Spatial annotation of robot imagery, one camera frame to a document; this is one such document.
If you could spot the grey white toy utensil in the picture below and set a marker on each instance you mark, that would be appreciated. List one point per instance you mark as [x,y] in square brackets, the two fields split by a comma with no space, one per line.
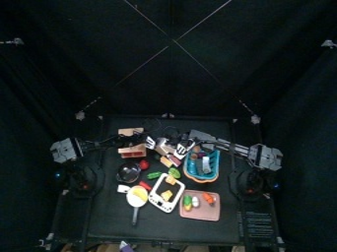
[206,165]

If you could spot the metal frame corner bracket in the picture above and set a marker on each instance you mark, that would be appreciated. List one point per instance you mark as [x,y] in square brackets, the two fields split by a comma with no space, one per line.
[254,118]
[166,115]
[79,114]
[15,41]
[328,43]

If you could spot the white text label sticker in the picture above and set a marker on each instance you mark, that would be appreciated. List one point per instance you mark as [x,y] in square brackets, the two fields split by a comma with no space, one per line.
[258,224]

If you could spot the yellow toy omelette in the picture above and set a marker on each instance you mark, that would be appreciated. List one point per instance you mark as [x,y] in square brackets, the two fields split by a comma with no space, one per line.
[141,195]

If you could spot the small white purple object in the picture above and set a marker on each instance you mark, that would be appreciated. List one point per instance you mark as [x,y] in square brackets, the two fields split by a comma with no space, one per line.
[125,246]

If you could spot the small white toy piece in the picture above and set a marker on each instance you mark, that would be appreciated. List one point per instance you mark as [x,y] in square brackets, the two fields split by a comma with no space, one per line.
[123,189]

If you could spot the green toy pea pod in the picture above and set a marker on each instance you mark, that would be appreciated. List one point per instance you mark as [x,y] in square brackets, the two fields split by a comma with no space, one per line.
[154,175]

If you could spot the red toy tomato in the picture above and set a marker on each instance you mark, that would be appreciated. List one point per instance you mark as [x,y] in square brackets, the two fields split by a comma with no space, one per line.
[143,164]

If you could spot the pink plastic tray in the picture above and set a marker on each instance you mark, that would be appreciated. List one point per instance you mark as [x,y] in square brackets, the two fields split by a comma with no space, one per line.
[202,213]

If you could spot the pink striped toy bacon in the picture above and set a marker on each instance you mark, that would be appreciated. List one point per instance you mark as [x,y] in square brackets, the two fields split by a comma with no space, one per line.
[175,161]

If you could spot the green toy star fruit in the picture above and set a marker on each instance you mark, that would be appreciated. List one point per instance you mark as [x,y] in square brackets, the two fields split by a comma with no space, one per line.
[174,173]

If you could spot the purple toy vegetable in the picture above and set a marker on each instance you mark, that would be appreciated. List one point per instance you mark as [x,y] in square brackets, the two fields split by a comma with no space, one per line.
[202,155]

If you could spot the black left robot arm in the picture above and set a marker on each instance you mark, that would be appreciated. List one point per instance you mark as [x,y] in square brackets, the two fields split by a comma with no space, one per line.
[66,150]

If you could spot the brown toy ball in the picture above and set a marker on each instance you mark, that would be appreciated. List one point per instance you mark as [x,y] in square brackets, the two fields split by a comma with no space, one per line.
[195,157]

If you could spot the orange toy carrot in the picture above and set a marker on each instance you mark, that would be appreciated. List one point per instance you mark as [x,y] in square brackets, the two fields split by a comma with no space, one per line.
[207,198]

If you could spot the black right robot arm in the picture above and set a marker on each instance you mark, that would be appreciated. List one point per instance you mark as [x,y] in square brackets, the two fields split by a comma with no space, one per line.
[264,157]

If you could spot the white toy egg piece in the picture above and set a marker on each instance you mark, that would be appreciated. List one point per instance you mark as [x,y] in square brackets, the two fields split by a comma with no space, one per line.
[195,201]

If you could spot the red toy sausage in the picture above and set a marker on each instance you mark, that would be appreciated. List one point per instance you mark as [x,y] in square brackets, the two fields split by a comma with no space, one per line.
[145,185]

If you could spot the red wooden toy box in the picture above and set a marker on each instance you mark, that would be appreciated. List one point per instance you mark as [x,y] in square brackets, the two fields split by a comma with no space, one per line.
[131,152]

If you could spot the white toy induction stove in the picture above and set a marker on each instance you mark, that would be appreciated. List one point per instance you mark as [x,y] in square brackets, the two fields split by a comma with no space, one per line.
[158,201]

